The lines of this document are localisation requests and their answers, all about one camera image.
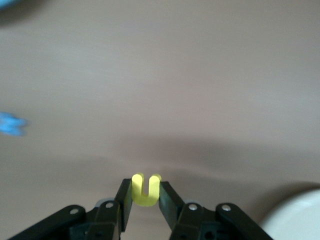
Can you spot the yellow foam letter u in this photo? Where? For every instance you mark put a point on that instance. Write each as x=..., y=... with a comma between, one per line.
x=146, y=200

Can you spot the beige round plate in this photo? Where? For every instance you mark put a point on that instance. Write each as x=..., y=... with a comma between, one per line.
x=300, y=220

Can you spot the blue foam letter x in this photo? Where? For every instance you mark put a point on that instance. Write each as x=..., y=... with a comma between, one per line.
x=11, y=123

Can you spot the blue round plate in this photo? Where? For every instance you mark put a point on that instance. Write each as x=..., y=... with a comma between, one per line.
x=5, y=3

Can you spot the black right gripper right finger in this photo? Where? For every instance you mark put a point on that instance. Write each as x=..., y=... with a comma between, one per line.
x=190, y=220

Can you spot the brown table cover sheet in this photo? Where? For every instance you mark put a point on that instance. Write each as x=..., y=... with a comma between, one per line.
x=175, y=75

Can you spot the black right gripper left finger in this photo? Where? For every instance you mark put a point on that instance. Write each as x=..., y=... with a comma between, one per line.
x=107, y=220

